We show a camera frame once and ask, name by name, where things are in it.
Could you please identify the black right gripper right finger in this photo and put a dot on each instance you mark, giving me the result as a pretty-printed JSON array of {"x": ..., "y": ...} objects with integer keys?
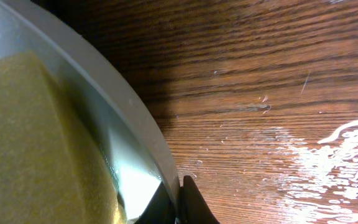
[{"x": 193, "y": 208}]

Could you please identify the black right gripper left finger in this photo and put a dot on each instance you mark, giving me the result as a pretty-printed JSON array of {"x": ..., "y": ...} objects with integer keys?
[{"x": 160, "y": 209}]

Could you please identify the green and yellow sponge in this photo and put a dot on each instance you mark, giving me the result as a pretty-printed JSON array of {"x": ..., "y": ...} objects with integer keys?
[{"x": 51, "y": 170}]

